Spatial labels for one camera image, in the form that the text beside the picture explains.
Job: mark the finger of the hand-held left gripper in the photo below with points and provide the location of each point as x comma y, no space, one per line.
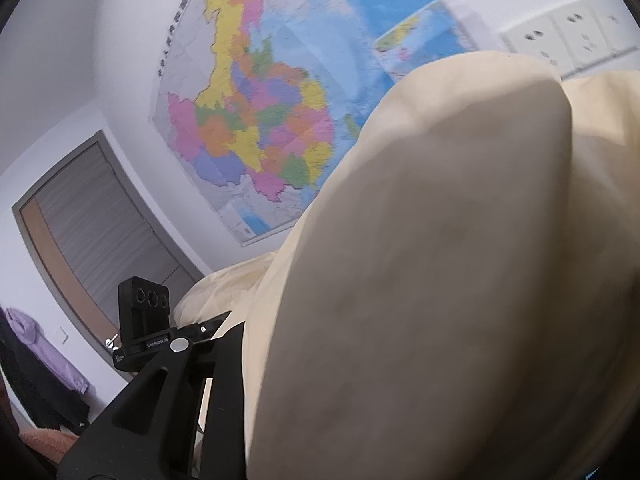
202,329

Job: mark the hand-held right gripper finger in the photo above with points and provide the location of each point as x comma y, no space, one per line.
227,370

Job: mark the cream long-sleeve garment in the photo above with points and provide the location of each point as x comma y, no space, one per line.
425,285

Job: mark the grey framed door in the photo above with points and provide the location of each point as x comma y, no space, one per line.
90,220

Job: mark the purple garment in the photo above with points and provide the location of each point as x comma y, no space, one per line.
45,355

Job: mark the black garment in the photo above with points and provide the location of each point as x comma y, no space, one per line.
45,402

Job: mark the brown cloth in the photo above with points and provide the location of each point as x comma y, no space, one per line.
47,445

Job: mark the white light switch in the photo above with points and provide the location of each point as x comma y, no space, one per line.
63,335

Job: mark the colourful wall map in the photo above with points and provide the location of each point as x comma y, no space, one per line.
280,100

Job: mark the white wall socket panel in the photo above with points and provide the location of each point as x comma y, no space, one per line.
535,40
582,30
622,20

